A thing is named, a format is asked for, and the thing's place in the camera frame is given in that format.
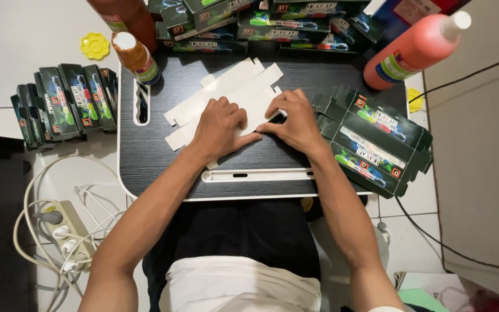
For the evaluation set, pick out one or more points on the person's left hand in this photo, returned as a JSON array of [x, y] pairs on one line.
[[215, 130]]

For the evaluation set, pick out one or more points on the person's right hand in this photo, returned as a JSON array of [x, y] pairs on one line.
[[297, 125]]

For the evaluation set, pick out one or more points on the white carton blank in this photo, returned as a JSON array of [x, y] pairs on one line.
[[236, 89]]

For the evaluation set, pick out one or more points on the black lap table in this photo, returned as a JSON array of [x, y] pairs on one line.
[[158, 147]]

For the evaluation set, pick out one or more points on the stack of flat printed cartons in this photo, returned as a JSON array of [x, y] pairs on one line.
[[375, 143]]

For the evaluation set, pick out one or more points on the small orange paint bottle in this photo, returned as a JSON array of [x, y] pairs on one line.
[[139, 58]]

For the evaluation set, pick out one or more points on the pile of assembled printed boxes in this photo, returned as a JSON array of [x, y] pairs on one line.
[[267, 24]]

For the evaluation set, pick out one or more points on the person's black trousers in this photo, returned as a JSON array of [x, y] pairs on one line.
[[249, 234]]

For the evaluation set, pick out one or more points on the yellow flower paint palette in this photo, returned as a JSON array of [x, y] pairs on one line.
[[95, 46], [415, 100]]

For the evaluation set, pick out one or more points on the large salmon paint bottle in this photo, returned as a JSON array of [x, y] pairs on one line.
[[409, 50]]

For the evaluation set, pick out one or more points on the large brown-orange paint bottle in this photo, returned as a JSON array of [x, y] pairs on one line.
[[128, 17]]

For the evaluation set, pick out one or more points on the row of upright printed boxes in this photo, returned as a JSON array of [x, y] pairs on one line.
[[67, 104]]

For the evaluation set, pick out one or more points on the blue and red carton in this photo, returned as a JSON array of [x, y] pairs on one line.
[[399, 15]]

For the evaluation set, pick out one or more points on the person's white shirt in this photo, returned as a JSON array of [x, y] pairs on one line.
[[232, 286]]

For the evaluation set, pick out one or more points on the white power strip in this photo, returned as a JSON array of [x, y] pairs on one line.
[[69, 232]]

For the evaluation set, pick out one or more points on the grey plug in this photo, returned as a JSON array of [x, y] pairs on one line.
[[49, 216]]

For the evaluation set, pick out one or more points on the white spiral notebook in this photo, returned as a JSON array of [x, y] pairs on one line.
[[431, 284]]

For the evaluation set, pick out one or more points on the green paper sheet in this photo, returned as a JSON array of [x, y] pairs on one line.
[[420, 301]]

